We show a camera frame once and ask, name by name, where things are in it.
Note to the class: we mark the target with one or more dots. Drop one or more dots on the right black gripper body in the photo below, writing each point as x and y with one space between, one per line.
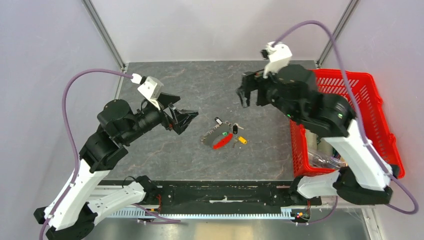
269 93

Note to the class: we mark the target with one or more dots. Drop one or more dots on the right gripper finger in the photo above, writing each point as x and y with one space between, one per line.
252 79
244 94

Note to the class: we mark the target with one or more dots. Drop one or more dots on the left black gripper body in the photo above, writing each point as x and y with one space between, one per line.
165 117

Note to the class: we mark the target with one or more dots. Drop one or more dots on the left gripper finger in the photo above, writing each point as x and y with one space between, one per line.
165 99
179 119

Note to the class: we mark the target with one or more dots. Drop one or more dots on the white black tagged key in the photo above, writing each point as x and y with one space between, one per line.
218 120

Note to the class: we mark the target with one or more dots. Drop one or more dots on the yellow tagged key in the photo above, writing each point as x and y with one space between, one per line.
239 139

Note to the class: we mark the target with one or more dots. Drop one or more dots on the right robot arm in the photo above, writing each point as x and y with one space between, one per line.
293 91

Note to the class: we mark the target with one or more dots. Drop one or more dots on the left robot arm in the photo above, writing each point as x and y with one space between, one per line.
72 216

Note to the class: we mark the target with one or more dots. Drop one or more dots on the grey green bottle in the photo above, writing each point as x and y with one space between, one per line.
311 140

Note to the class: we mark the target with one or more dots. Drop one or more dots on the clear plastic bottle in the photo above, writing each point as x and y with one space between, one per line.
321 160

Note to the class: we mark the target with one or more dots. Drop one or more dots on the red plastic basket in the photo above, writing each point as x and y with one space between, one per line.
370 103

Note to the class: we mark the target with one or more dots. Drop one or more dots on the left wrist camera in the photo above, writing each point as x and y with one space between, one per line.
150 89

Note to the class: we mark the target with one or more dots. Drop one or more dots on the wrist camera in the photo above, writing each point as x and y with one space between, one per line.
278 56
150 89

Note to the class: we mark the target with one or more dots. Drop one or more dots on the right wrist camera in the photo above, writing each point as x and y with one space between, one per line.
278 56

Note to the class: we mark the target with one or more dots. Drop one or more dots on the right aluminium frame post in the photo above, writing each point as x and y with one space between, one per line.
343 21

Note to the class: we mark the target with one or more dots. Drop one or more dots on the aluminium frame post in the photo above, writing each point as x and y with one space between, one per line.
343 21
101 28

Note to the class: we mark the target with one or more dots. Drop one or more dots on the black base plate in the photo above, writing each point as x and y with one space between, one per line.
224 196

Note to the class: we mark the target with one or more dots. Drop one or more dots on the left aluminium frame post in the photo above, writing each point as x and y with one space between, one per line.
101 28

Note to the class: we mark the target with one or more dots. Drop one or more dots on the white cable duct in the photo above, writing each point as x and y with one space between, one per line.
135 212

